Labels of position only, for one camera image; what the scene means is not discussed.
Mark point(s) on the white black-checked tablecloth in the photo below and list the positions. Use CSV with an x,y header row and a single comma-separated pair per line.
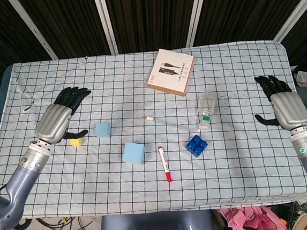
x,y
114,97

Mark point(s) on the small dark tablecloth clip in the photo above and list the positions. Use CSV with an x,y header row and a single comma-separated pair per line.
x,y
86,59

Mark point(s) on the small light blue cube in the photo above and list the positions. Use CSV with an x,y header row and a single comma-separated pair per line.
x,y
103,130

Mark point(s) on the white partition frame post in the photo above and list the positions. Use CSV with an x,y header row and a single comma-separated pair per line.
x,y
295,13
31,26
105,22
195,11

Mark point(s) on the dark blue toy brick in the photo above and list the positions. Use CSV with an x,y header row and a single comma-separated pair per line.
x,y
196,146

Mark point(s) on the small yellow cube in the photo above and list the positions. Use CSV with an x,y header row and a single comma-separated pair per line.
x,y
76,142

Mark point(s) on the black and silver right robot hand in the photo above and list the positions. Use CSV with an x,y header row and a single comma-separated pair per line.
x,y
290,108

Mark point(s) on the grey-blue robot torso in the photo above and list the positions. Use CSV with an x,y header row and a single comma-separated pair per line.
x,y
152,228

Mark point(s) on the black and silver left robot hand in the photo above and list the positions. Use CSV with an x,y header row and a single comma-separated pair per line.
x,y
53,121

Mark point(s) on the clear plastic bottle white cap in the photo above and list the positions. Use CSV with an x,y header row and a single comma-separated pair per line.
x,y
207,105

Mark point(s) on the pink cloth pile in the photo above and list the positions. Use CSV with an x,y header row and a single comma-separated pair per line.
x,y
248,217

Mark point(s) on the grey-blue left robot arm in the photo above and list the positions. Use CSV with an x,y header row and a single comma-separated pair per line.
x,y
22,180

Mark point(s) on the white marker with red cap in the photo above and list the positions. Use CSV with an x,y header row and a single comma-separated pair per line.
x,y
164,163

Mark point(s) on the large light blue foam cube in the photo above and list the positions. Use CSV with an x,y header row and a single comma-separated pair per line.
x,y
132,153

